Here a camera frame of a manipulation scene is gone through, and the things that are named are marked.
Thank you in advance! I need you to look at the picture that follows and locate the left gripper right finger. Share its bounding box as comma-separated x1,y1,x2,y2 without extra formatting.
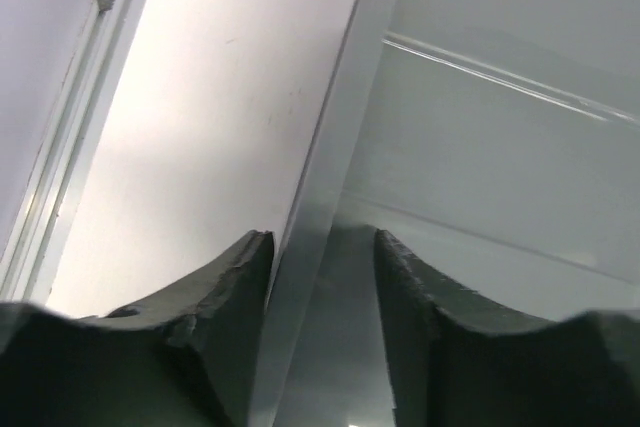
373,230,639,426

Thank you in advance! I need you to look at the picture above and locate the grey tray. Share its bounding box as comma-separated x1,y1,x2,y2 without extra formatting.
249,0,639,426

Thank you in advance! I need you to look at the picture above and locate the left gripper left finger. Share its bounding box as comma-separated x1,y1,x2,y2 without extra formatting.
1,230,274,426

